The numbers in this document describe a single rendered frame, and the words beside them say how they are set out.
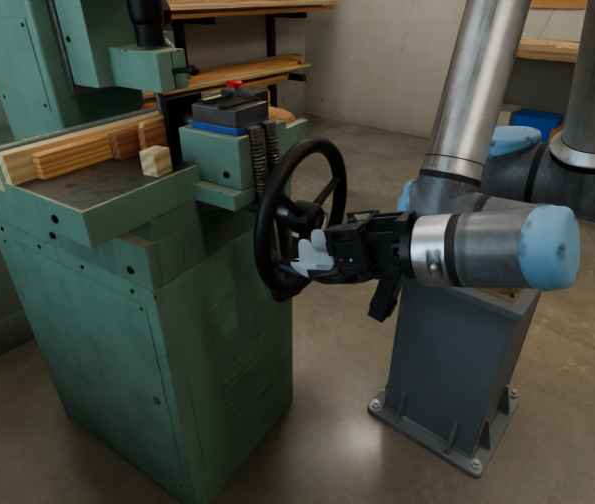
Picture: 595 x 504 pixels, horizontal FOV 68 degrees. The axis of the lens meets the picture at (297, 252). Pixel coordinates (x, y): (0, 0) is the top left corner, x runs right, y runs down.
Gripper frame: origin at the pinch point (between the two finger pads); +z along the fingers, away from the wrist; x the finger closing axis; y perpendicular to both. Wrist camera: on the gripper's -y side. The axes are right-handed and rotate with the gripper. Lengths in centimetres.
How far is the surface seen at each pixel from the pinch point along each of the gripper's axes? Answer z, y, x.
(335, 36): 177, 64, -357
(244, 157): 8.7, 17.8, -4.8
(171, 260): 23.6, 4.2, 5.7
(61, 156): 32.2, 26.3, 11.7
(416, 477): 8, -81, -30
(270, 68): 187, 49, -258
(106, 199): 19.3, 18.6, 14.8
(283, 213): 8.3, 6.0, -9.6
